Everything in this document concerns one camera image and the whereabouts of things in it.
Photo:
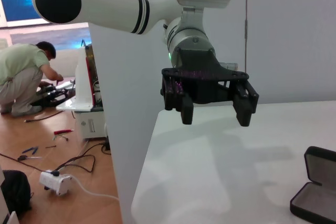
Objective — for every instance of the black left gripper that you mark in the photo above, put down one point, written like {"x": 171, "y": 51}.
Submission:
{"x": 199, "y": 77}

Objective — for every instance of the black glasses case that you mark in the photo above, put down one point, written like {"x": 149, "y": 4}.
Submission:
{"x": 315, "y": 197}

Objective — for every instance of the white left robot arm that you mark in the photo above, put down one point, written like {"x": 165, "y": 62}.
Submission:
{"x": 113, "y": 9}

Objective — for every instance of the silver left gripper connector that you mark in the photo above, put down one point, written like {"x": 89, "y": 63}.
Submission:
{"x": 229, "y": 65}

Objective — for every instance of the white machine cabinet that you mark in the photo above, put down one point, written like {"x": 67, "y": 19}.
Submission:
{"x": 84, "y": 82}

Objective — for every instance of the black equipment on floor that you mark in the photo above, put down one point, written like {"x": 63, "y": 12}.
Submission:
{"x": 52, "y": 95}

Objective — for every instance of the white power strip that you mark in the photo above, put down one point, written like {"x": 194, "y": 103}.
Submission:
{"x": 56, "y": 182}

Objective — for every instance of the person in green shirt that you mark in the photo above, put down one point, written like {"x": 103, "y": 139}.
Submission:
{"x": 18, "y": 61}

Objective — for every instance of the black bag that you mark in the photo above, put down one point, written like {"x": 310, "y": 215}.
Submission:
{"x": 14, "y": 192}

